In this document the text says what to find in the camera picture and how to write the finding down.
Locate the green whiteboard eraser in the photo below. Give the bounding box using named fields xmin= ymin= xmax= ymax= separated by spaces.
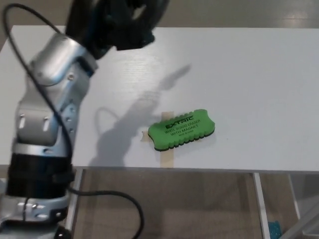
xmin=147 ymin=111 xmax=217 ymax=152

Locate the teal textured object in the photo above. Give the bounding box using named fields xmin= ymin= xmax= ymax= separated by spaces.
xmin=268 ymin=220 xmax=283 ymax=239

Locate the long beige masking tape strip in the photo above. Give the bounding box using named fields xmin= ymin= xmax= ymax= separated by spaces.
xmin=160 ymin=111 xmax=175 ymax=168

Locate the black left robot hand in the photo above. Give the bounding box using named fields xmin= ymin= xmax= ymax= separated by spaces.
xmin=65 ymin=0 xmax=171 ymax=61

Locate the grey slanted frame bar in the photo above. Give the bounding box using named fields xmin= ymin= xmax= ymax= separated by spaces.
xmin=286 ymin=198 xmax=319 ymax=239

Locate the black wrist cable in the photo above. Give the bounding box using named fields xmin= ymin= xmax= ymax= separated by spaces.
xmin=2 ymin=3 xmax=146 ymax=239

